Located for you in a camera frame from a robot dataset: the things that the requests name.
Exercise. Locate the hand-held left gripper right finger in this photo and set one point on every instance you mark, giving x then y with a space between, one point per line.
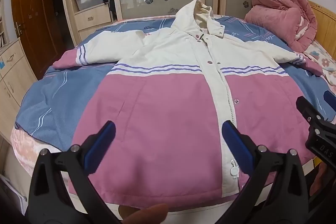
237 145

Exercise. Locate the brown wooden door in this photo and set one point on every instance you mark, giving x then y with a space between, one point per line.
34 16

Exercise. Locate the person's left hand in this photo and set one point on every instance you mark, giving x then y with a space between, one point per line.
144 214

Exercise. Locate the beige wardrobe drawer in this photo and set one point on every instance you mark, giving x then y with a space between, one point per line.
92 18

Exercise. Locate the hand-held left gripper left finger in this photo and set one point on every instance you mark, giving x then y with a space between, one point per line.
101 142

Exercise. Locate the floral bed sheet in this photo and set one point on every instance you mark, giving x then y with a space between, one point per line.
323 61

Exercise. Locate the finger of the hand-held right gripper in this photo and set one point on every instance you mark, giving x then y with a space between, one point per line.
308 112
330 99

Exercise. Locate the blue striped bed sheet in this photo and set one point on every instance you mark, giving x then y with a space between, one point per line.
47 98

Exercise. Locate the pink fuzzy mattress cover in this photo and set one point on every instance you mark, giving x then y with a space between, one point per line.
26 145

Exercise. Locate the pink quilt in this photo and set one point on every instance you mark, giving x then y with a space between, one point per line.
278 11

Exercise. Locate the pink and white hooded jacket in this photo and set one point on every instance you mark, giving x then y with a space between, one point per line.
157 108

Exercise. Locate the beige side cabinet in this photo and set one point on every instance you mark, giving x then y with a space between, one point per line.
13 77

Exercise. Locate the wooden headboard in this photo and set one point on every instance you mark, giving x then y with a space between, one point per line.
326 24

